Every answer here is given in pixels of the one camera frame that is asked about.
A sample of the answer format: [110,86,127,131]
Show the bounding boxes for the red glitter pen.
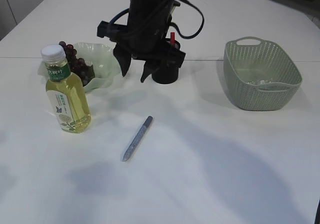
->
[169,32,176,47]

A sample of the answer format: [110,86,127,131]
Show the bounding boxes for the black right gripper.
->
[96,0,174,83]

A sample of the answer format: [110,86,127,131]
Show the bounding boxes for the yellow tea bottle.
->
[41,44,91,133]

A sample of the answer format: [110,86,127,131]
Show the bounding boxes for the green woven plastic basket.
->
[223,36,303,112]

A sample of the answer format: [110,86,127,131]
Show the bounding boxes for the purple artificial grape bunch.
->
[58,41,95,87]

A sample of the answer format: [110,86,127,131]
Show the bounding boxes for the black mesh pen holder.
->
[151,38,181,85]

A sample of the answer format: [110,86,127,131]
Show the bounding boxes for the blue black right arm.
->
[97,0,320,82]

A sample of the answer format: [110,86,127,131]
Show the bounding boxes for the blue-grey glitter pen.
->
[121,116,154,162]

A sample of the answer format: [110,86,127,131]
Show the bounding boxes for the clear plastic sheet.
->
[246,79,273,86]

